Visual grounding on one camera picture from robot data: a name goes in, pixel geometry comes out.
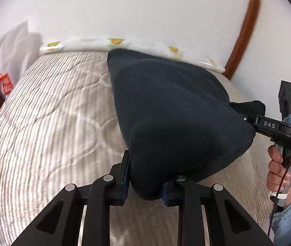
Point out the person's right hand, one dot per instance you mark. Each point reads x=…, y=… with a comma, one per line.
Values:
x=276, y=175

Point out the striped beige quilted mattress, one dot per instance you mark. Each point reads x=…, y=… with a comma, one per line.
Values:
x=45, y=133

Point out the white plastic bag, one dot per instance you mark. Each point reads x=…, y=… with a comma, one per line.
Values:
x=14, y=53

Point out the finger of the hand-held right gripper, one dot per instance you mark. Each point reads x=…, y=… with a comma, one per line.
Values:
x=249, y=119

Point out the brown wooden frame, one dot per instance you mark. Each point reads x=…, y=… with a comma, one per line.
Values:
x=248, y=23

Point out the white patterned pillow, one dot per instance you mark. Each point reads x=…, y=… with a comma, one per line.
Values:
x=140, y=44

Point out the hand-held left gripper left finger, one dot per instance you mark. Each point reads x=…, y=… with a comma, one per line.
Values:
x=126, y=182

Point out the black sweatshirt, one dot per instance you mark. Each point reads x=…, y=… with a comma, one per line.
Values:
x=173, y=107

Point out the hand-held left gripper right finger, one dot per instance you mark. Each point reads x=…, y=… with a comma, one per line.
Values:
x=164, y=192

